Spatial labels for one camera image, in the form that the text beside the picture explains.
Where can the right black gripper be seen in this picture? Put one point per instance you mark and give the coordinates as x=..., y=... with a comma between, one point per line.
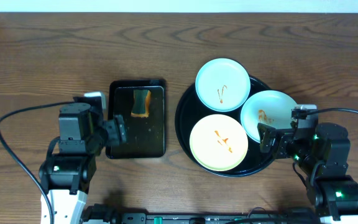
x=285, y=136

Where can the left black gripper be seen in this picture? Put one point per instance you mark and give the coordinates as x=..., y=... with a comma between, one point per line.
x=112, y=129

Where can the pale green plate with sauce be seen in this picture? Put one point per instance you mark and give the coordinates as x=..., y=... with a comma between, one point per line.
x=269, y=107

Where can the orange sponge with green pad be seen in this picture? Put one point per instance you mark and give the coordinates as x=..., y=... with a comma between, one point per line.
x=141, y=104

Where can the yellow plate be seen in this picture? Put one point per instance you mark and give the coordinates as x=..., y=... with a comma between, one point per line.
x=218, y=142

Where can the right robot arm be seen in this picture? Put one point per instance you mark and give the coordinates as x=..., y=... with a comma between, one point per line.
x=321, y=151

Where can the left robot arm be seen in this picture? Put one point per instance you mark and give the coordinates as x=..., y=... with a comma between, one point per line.
x=71, y=161

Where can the black rectangular water tray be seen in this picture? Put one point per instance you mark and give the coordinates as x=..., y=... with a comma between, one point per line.
x=145, y=136

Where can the light blue plate with sauce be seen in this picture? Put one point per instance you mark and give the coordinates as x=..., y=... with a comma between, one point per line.
x=222, y=84

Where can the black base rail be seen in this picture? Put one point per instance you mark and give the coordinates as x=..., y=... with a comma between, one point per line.
x=197, y=217

